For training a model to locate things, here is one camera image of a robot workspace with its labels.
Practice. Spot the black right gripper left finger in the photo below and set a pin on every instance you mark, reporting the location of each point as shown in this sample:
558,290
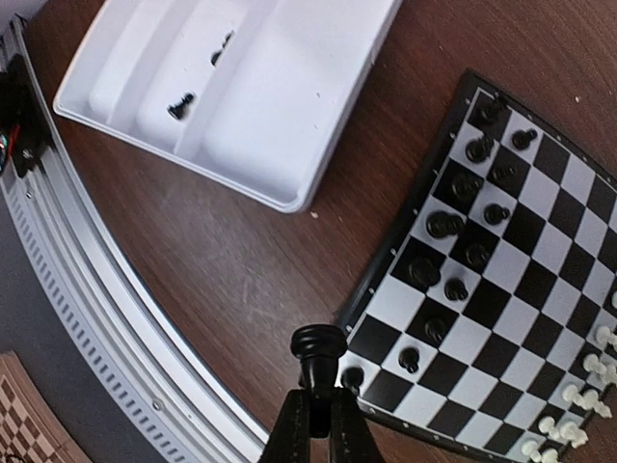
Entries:
289,440

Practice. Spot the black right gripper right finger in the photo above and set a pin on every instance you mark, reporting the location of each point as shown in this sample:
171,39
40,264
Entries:
350,440

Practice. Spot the black bishop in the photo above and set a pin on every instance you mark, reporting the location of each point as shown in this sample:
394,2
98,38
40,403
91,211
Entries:
465,187

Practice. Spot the black pawn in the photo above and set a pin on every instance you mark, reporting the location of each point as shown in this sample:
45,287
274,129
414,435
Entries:
522,139

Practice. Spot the black king piece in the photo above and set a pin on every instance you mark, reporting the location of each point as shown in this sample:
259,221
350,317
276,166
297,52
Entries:
423,273

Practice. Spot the black pieces pile in tray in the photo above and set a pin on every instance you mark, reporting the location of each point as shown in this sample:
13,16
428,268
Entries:
198,77

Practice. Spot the black and grey chessboard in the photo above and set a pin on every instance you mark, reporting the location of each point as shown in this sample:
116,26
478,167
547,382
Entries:
473,363

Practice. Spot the white bishop near side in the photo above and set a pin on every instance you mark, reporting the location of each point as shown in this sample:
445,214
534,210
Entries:
589,400

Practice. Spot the white queen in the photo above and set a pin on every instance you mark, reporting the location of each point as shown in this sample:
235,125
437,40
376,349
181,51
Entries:
605,372

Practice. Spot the wooden chessboard on floor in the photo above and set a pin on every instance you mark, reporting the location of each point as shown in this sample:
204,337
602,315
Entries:
30,431

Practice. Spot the white king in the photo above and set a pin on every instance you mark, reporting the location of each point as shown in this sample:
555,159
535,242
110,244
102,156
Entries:
605,337

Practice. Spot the white compartment tray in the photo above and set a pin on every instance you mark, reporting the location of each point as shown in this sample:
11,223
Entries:
267,123

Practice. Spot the front aluminium rail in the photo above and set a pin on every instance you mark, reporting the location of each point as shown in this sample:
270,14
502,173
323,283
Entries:
151,372

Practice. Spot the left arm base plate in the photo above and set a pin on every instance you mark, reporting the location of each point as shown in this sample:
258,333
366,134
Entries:
25,134

